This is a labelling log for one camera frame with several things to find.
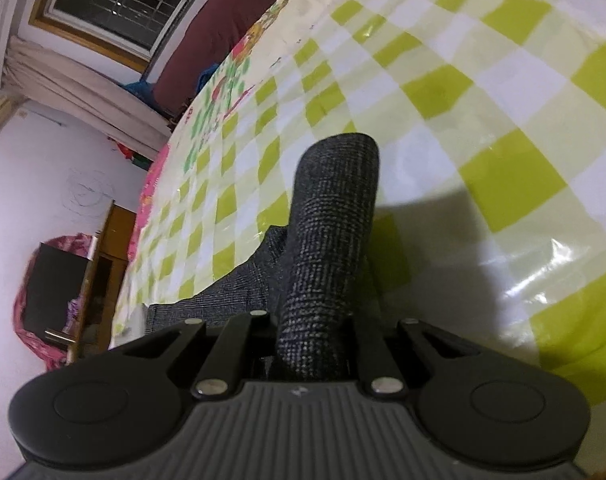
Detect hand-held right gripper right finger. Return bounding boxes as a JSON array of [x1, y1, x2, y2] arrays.
[[350, 315, 480, 401]]

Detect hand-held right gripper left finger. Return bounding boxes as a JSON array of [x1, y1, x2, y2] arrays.
[[113, 310, 273, 402]]

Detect dark grey checked pants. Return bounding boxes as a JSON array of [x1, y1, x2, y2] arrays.
[[143, 132, 382, 386]]

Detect wooden desk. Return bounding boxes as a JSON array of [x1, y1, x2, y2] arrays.
[[63, 200, 140, 362]]

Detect black box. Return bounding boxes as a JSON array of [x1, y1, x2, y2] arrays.
[[23, 242, 92, 334]]

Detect pink floral cover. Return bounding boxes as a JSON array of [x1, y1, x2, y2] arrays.
[[10, 232, 105, 372]]

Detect red and green object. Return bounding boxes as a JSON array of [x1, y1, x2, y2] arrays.
[[110, 142, 152, 172]]

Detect blue cloth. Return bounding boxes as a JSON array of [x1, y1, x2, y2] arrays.
[[123, 80, 157, 107], [198, 62, 225, 92]]

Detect green checked bed sheet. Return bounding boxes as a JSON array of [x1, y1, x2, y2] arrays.
[[110, 0, 606, 407]]

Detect beige curtain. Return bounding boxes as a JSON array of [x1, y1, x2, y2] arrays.
[[6, 35, 173, 159]]

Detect maroon headboard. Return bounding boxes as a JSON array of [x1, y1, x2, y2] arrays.
[[153, 0, 311, 117]]

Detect window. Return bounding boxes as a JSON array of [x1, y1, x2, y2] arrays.
[[30, 0, 220, 70]]

